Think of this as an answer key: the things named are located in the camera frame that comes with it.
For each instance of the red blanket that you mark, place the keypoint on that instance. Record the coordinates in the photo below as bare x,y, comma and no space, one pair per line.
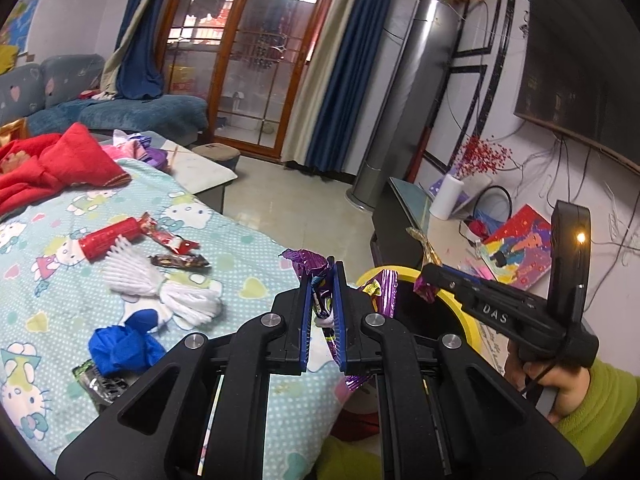
65,170

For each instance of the blue heart print sofa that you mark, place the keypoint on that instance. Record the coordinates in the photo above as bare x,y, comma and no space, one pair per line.
140,115

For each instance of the round brown stool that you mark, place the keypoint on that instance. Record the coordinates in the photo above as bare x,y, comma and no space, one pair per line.
217,155

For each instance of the white foam fruit net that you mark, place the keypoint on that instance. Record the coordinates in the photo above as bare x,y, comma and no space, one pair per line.
165,290

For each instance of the red paper tube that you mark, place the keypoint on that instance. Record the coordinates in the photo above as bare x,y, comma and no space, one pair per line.
110,240

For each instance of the colourful painting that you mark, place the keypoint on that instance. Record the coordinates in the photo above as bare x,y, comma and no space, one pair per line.
520,245

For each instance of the yellow pillow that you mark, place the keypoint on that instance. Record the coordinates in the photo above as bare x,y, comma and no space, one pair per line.
7,60

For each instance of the cat print blanket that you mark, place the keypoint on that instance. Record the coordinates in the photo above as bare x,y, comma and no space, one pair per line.
225,260

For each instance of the pink purple clothes pile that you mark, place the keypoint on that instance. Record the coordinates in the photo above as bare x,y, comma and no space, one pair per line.
140,152

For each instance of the blue and beige curtain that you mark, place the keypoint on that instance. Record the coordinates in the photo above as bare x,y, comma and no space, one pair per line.
345,70
140,50

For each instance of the wall television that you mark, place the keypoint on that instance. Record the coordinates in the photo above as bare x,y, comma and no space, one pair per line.
585,70

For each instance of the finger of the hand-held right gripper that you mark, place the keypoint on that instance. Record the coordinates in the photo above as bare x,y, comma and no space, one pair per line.
465,275
440,280

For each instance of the blue foam sheet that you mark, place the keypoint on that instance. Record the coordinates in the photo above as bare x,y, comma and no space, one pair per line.
125,345

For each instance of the purple foil snack wrapper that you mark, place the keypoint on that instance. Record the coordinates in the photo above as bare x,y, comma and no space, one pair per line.
320,280

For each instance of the glass-top television cabinet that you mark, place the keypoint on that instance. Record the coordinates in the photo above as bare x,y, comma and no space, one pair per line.
400,220

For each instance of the yellow-rimmed black trash bin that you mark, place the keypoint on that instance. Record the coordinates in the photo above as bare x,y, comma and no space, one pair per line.
467,320

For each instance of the red cloth bundle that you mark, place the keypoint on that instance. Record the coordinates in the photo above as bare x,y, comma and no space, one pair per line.
481,225

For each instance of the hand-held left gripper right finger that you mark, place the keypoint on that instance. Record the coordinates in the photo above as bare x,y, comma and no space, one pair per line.
341,310

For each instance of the green black wrapper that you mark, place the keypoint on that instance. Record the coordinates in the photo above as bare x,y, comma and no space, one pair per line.
100,385

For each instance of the silver tower air conditioner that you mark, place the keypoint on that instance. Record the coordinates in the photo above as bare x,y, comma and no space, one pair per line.
400,100

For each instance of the wooden glass sliding door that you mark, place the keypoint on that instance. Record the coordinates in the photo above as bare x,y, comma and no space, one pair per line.
245,142

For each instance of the red snack wrapper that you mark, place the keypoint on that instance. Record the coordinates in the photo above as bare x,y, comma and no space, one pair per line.
170,240

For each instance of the brown candy bar wrapper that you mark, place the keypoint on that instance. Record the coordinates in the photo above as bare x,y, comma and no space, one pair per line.
180,261

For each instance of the red white garment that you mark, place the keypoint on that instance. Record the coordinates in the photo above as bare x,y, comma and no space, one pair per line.
97,95

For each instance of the white-top coffee table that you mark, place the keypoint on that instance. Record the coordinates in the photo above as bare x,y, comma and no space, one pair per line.
205,172

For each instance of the yellow carton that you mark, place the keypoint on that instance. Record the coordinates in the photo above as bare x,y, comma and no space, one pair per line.
181,80

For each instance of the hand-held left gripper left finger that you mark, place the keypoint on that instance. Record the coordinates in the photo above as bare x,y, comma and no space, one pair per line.
305,320

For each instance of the person's right hand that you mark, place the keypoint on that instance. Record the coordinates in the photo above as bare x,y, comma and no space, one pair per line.
565,390

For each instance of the person's green clothing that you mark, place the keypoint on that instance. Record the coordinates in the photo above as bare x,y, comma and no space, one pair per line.
345,460

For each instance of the gold red gift box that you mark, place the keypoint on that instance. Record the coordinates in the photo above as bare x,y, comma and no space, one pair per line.
12,132

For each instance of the colourful pen set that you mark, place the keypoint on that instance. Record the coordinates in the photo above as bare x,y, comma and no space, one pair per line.
480,267

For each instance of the country map poster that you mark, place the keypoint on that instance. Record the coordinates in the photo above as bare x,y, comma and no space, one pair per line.
22,25

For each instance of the white cylindrical vase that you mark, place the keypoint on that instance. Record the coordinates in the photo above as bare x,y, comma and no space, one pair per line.
447,197

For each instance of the person's right forearm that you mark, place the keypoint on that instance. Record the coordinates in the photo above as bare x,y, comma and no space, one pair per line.
605,410

